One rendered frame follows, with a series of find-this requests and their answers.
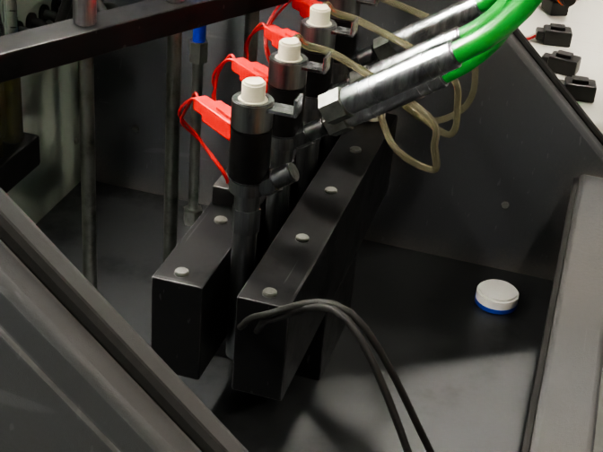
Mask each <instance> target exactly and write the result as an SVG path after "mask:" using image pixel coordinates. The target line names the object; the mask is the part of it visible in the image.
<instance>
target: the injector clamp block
mask: <svg viewBox="0 0 603 452"><path fill-rule="evenodd" d="M392 155H393V151H392V150H391V148H390V147H389V145H388V143H387V141H386V139H385V137H384V135H383V133H382V130H381V127H380V122H379V121H378V122H370V121H367V122H363V123H361V124H360V125H357V126H354V129H353V130H350V131H348V132H346V133H343V134H341V136H340V137H339V139H338V140H337V142H336V144H335V146H334V147H333V149H332V150H331V152H330V153H329V155H328V157H327V158H326V159H325V161H324V162H323V164H322V165H321V167H320V168H319V171H318V165H317V174H316V175H315V177H314V178H313V180H312V181H311V183H310V184H309V186H308V187H307V189H306V190H305V192H304V193H303V195H302V197H301V199H300V200H299V202H298V203H297V205H296V206H295V207H294V209H293V211H292V207H293V186H294V183H292V184H291V193H290V203H289V214H288V218H287V220H286V222H285V223H284V225H283V227H282V228H281V230H280V231H279V232H278V234H277V235H276V237H275V239H274V240H273V242H272V243H271V245H270V246H269V248H268V250H267V252H266V253H265V254H264V255H263V257H262V254H263V241H264V228H265V216H266V202H267V196H261V197H260V204H259V206H260V209H261V213H260V226H259V232H258V243H257V256H256V268H255V270H254V271H253V273H252V275H251V276H250V278H249V279H248V280H247V282H246V283H245V285H244V287H243V288H242V290H241V291H240V293H239V295H238V296H237V305H236V320H235V336H234V351H233V366H232V388H233V389H235V390H239V391H242V392H246V393H250V394H253V395H257V396H263V397H267V398H271V399H275V400H278V401H281V400H282V399H283V397H284V394H285V393H286V391H287V389H288V387H289V386H290V384H291V382H292V380H293V377H294V375H296V376H300V377H304V378H310V379H314V380H320V378H321V376H322V374H323V372H324V370H325V368H326V367H327V364H328V361H329V359H330V357H331V355H332V353H333V351H334V349H335V347H336V344H337V342H338V340H339V337H340V335H341V334H342V332H343V330H344V328H345V322H343V321H342V320H341V319H339V318H338V317H336V316H335V315H334V314H332V313H328V312H324V311H320V310H319V311H310V312H304V313H301V314H298V315H295V316H292V317H288V318H286V319H283V320H280V321H276V322H274V323H269V324H266V325H265V327H264V328H263V330H262V331H261V333H259V334H258V335H256V334H254V332H253V331H254V328H255V327H256V326H257V324H258V322H259V320H257V321H254V322H251V323H249V324H248V325H247V326H246V327H245V328H244V329H242V330H238V328H237V325H238V324H239V323H240V322H241V321H242V320H243V319H244V318H245V317H247V316H249V315H251V314H254V313H258V312H262V311H266V310H270V309H275V308H278V307H281V306H283V305H286V304H290V303H294V302H296V301H300V300H313V299H323V300H335V301H337V302H339V303H341V304H343V305H345V306H347V307H348V308H351V301H352V293H353V286H354V271H355V264H356V257H357V250H358V248H359V247H360V245H361V243H362V241H363V238H364V236H365V234H366V232H367V230H368V229H369V227H370V225H371V222H372V220H373V218H374V216H375V214H376V212H377V211H378V209H379V207H380V204H381V202H382V200H383V198H384V196H385V195H386V193H387V191H388V189H389V176H390V169H391V162H392ZM231 253H232V207H230V206H226V205H221V204H214V203H213V202H211V203H210V204H209V205H208V206H207V207H206V208H205V210H204V211H203V212H202V214H201V215H200V216H199V217H198V219H197V220H196V221H195V223H194V224H193V225H192V226H191V228H190V229H189V230H188V232H187V233H186V234H185V236H184V237H183V238H182V239H181V241H180V242H179V243H178V245H177V246H176V247H175V248H174V249H173V250H172V251H171V253H170V254H169V255H168V257H167V258H166V259H165V260H164V262H163V263H162V265H161V266H160V267H159V268H158V270H157V271H156V272H155V273H154V275H153V277H152V331H151V348H152V349H153V350H154V351H155V352H156V353H157V354H158V355H159V356H160V357H161V358H162V359H163V361H164V362H165V363H166V364H167V365H168V366H169V367H170V368H171V369H172V370H173V371H174V372H175V373H176V374H177V375H179V376H182V377H186V378H192V379H196V380H198V379H200V377H201V376H202V374H203V373H204V371H205V369H206V367H207V366H208V364H209V362H210V361H211V359H212V358H213V357H214V355H216V356H220V357H224V358H227V359H230V358H229V357H227V355H226V337H227V320H228V303H229V287H230V270H231Z"/></svg>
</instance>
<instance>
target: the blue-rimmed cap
mask: <svg viewBox="0 0 603 452"><path fill-rule="evenodd" d="M518 299H519V292H518V290H517V289H516V288H515V287H514V286H513V285H511V284H510V283H508V282H505V281H502V280H495V279H492V280H486V281H483V282H481V283H479V284H478V285H477V288H476V295H475V303H476V304H477V306H478V307H479V308H481V309H482V310H484V311H487V312H489V313H493V314H498V315H504V314H510V313H512V312H513V311H515V310H516V308H517V307H518Z"/></svg>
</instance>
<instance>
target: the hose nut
mask: <svg viewBox="0 0 603 452"><path fill-rule="evenodd" d="M341 89H342V88H339V87H336V88H335V89H333V90H331V91H327V92H325V93H323V94H321V95H319V111H320V113H321V115H322V117H323V118H324V119H325V121H326V123H327V124H331V125H335V124H338V123H340V122H342V121H344V120H347V119H348V118H350V117H353V116H354V114H351V113H349V112H347V111H346V110H345V108H344V107H343V105H342V103H341V100H340V91H341Z"/></svg>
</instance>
